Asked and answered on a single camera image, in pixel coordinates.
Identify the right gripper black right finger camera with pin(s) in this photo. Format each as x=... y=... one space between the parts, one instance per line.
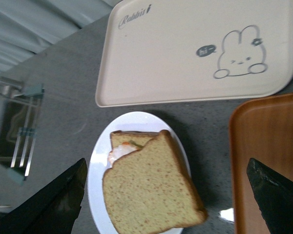
x=274 y=196

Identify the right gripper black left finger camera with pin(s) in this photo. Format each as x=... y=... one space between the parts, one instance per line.
x=53 y=209

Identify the bread slice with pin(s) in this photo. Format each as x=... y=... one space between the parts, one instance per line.
x=149 y=191
x=134 y=137

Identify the white oval plate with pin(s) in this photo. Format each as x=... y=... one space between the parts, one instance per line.
x=132 y=121

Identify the brown wooden tray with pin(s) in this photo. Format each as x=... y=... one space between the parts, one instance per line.
x=263 y=129

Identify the fried egg toy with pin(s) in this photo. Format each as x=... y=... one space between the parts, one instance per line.
x=123 y=149

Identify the metal sink drying rack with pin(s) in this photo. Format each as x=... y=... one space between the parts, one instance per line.
x=20 y=108

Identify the grey-green curtain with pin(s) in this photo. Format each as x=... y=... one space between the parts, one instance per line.
x=27 y=27

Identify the beige rabbit tray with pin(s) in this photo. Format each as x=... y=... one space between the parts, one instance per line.
x=158 y=51

